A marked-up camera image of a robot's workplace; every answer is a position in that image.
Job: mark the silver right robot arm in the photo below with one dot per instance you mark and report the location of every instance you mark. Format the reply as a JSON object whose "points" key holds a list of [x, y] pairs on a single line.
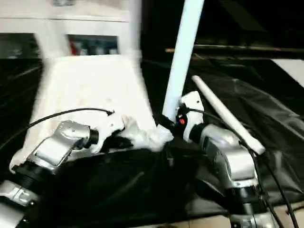
{"points": [[235, 161]]}

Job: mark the white plastic table top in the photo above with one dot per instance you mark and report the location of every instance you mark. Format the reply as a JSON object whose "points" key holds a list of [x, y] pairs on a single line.
{"points": [[95, 83]]}

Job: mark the black plastic mat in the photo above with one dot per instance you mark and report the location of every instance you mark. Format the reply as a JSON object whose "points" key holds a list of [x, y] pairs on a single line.
{"points": [[273, 107]]}

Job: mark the small white label sticker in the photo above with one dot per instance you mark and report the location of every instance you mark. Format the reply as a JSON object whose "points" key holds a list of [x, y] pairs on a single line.
{"points": [[169, 50]]}

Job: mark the white cabinet with glass doors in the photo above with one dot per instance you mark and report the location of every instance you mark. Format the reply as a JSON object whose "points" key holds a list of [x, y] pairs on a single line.
{"points": [[83, 26]]}

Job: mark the red bottle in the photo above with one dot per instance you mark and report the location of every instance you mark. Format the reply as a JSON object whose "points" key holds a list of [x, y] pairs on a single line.
{"points": [[74, 48]]}

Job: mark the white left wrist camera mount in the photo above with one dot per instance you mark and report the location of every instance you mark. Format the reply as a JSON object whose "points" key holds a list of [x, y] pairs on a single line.
{"points": [[109, 126]]}

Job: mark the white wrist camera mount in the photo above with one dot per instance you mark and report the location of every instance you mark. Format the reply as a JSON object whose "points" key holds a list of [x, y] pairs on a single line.
{"points": [[192, 99], [109, 126]]}

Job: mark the dark metal rail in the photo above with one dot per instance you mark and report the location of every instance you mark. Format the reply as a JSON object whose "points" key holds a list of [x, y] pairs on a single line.
{"points": [[249, 48]]}

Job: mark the dark patterned jar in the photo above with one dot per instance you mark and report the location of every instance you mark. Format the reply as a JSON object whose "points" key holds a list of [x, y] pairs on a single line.
{"points": [[63, 2]]}

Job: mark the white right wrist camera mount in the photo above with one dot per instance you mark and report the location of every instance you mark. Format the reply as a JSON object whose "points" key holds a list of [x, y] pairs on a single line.
{"points": [[192, 99]]}

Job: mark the white flat board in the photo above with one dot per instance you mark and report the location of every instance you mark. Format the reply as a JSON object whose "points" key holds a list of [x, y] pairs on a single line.
{"points": [[289, 67]]}

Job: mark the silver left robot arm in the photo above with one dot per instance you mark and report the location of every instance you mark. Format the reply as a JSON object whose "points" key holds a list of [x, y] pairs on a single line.
{"points": [[52, 145]]}

